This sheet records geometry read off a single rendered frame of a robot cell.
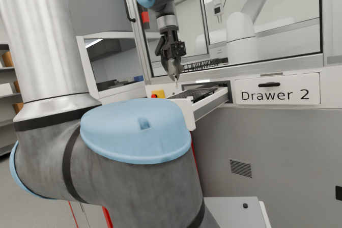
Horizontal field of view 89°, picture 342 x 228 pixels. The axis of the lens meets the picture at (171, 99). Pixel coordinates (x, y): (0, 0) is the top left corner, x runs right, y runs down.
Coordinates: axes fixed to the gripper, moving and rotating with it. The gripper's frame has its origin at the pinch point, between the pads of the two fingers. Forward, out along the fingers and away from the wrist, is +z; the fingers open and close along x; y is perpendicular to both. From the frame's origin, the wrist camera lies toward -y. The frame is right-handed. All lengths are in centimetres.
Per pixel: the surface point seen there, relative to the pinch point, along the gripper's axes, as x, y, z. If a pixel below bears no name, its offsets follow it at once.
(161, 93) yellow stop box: 7.5, -31.6, 10.5
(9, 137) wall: -168, -381, 70
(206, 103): 4.0, 13.8, 11.6
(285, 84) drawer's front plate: 28.9, 30.5, 9.3
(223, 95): 18.0, 9.4, 12.0
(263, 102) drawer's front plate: 26.3, 22.9, 16.3
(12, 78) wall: -135, -396, -42
